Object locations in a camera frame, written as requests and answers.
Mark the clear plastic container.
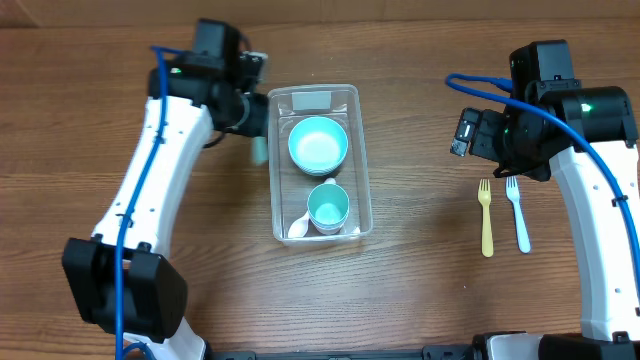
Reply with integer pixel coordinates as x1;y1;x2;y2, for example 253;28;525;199
268;84;373;246

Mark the white plastic spoon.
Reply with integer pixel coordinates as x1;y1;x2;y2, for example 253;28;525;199
287;187;343;238

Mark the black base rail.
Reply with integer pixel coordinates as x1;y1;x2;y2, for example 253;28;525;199
204;345;482;360

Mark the green plastic cup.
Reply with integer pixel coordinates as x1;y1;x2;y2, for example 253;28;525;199
307;183;350;235

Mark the yellow plastic fork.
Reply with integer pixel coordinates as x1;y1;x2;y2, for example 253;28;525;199
477;179;494;258

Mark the white fork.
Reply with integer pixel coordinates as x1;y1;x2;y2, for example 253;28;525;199
251;136;269;166
505;176;532;254

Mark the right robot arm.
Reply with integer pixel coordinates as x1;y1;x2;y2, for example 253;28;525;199
445;74;639;359

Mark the blue plastic cup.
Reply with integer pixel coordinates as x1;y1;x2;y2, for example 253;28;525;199
314;223;343;235

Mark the light blue bowl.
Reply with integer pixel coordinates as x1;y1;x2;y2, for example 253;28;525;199
288;116;349;176

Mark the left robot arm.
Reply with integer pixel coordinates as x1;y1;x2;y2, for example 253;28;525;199
62;47;268;359

